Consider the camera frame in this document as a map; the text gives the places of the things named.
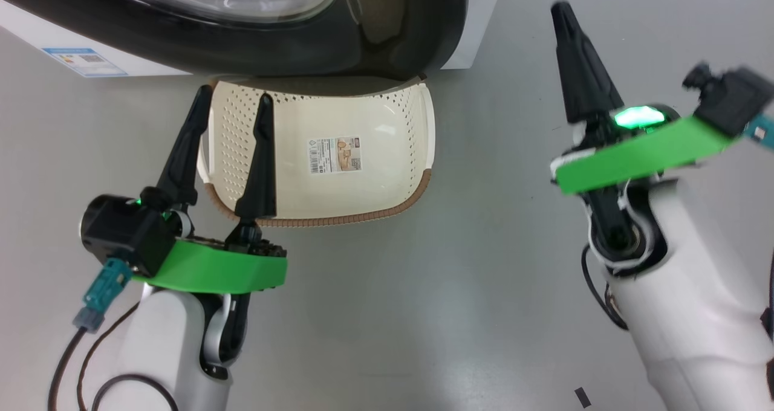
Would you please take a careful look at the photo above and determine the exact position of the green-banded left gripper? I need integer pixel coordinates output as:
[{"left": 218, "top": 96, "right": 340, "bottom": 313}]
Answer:
[{"left": 80, "top": 85, "right": 288, "bottom": 295}]

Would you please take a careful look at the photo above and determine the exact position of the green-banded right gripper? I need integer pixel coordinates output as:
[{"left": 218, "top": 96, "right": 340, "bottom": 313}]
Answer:
[{"left": 550, "top": 1, "right": 744, "bottom": 195}]

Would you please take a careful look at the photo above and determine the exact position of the black round glass door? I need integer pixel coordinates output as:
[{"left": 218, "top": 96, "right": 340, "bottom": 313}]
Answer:
[{"left": 0, "top": 0, "right": 469, "bottom": 79}]

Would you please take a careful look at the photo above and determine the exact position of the printed basket label sticker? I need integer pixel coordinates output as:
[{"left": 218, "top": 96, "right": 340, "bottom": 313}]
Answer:
[{"left": 307, "top": 136, "right": 363, "bottom": 175}]

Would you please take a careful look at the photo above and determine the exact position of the white washing machine body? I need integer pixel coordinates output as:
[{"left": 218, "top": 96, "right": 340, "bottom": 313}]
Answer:
[{"left": 0, "top": 0, "right": 506, "bottom": 78}]

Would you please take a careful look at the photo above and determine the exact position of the cream perforated laundry basket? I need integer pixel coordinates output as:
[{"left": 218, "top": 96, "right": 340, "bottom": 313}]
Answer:
[{"left": 197, "top": 76, "right": 436, "bottom": 228}]

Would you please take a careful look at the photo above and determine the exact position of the blue energy label sticker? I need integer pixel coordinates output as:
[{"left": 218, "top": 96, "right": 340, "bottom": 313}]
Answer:
[{"left": 42, "top": 47, "right": 129, "bottom": 78}]

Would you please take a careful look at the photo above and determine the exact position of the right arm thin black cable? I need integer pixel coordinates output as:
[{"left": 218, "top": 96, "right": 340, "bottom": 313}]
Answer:
[{"left": 580, "top": 245, "right": 629, "bottom": 331}]

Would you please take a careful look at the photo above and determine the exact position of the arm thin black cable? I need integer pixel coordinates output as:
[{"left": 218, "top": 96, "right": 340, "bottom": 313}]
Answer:
[
  {"left": 580, "top": 245, "right": 629, "bottom": 331},
  {"left": 76, "top": 302, "right": 179, "bottom": 411}
]

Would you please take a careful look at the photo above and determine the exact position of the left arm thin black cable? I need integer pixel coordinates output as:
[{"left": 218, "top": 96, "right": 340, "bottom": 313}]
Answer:
[{"left": 76, "top": 302, "right": 179, "bottom": 411}]

